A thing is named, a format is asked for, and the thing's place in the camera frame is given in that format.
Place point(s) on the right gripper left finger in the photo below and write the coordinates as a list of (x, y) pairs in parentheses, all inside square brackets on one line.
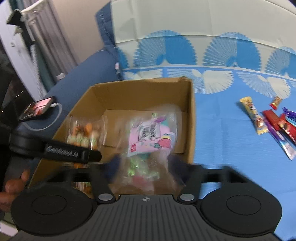
[(102, 175)]

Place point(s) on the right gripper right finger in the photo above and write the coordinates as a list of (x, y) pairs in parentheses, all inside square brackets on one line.
[(188, 177)]

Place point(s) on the clear bag pink candy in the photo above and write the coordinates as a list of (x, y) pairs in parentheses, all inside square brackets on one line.
[(144, 140)]

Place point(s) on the yellow cartoon snack bar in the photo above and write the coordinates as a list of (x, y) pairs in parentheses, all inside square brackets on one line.
[(257, 119)]

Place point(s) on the red snack packet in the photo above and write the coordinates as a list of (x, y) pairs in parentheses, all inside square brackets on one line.
[(276, 122)]

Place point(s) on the purple snack stick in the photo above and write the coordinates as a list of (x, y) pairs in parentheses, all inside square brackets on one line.
[(281, 140)]

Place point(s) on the dark red snack bag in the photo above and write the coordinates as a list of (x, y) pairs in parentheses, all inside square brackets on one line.
[(289, 128)]

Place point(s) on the purple candy wrapper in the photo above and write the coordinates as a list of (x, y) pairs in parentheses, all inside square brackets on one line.
[(290, 116)]

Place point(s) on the person's left hand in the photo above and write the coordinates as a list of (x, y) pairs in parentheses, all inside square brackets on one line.
[(12, 189)]

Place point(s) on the clear bag of peanuts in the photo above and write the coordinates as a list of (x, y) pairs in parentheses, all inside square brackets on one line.
[(87, 133)]

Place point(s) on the black smartphone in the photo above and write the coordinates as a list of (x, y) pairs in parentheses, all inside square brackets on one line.
[(37, 109)]

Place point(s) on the cardboard box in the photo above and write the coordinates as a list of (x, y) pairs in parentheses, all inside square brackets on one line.
[(110, 99)]

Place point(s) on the grey curtain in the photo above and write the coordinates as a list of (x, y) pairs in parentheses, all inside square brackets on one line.
[(47, 31)]

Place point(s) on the blue sofa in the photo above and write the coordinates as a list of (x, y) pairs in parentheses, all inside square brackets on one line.
[(98, 68)]

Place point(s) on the small red gold candy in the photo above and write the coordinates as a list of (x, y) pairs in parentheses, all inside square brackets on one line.
[(275, 102)]

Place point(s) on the blue white fan-pattern cover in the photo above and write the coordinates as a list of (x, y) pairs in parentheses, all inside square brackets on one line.
[(230, 50)]

